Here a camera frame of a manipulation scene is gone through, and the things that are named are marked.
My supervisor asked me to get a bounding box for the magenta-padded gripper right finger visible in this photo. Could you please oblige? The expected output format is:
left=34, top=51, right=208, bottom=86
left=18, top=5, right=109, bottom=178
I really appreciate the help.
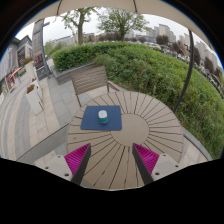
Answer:
left=132, top=143, right=184, bottom=186

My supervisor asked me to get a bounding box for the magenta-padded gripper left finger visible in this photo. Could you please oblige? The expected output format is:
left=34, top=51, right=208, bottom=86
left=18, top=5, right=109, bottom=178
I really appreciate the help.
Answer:
left=43, top=143, right=92, bottom=186

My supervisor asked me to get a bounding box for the white and teal computer mouse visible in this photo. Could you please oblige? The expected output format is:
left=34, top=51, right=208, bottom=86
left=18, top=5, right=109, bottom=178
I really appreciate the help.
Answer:
left=97, top=109, right=109, bottom=125

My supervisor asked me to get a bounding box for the blue rectangular mouse pad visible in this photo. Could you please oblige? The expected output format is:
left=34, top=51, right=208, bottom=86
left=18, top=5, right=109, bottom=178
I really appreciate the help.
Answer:
left=80, top=105, right=123, bottom=132

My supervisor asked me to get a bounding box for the white planter with orange flowers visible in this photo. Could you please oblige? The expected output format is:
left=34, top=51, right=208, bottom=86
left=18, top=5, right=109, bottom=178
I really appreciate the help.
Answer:
left=25, top=83, right=44, bottom=116

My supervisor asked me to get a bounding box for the slatted beige outdoor chair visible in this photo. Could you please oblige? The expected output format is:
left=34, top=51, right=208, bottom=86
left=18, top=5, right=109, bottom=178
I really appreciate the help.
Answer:
left=70, top=65, right=121, bottom=108

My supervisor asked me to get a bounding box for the green hedge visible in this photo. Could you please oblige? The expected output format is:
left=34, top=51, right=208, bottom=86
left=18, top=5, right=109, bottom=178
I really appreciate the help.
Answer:
left=51, top=41, right=224, bottom=159

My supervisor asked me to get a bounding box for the white planter with green plants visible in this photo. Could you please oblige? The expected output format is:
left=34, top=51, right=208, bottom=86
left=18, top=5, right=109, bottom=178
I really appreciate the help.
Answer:
left=21, top=57, right=38, bottom=83

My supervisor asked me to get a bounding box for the black curved umbrella pole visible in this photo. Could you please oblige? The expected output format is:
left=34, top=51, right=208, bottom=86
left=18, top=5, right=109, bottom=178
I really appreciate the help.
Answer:
left=172, top=29, right=195, bottom=114

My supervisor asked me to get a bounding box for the shopfront building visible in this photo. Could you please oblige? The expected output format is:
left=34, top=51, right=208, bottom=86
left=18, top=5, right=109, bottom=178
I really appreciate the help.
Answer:
left=0, top=34, right=34, bottom=98

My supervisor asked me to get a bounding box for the tall bare-trunk tree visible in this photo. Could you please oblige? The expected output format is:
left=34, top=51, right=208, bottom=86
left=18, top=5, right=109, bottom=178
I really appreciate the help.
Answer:
left=61, top=7, right=99, bottom=46

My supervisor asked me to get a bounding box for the group of distant apartment buildings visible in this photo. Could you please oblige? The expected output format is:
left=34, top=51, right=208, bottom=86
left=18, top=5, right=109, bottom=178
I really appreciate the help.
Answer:
left=144, top=23, right=221, bottom=73

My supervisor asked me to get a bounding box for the round leafy tree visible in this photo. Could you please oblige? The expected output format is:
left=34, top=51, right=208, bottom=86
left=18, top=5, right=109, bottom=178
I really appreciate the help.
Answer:
left=97, top=8, right=149, bottom=42

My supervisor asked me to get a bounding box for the grey banner sign post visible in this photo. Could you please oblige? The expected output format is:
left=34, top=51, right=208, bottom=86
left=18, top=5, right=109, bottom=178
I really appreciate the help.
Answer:
left=32, top=19, right=52, bottom=80

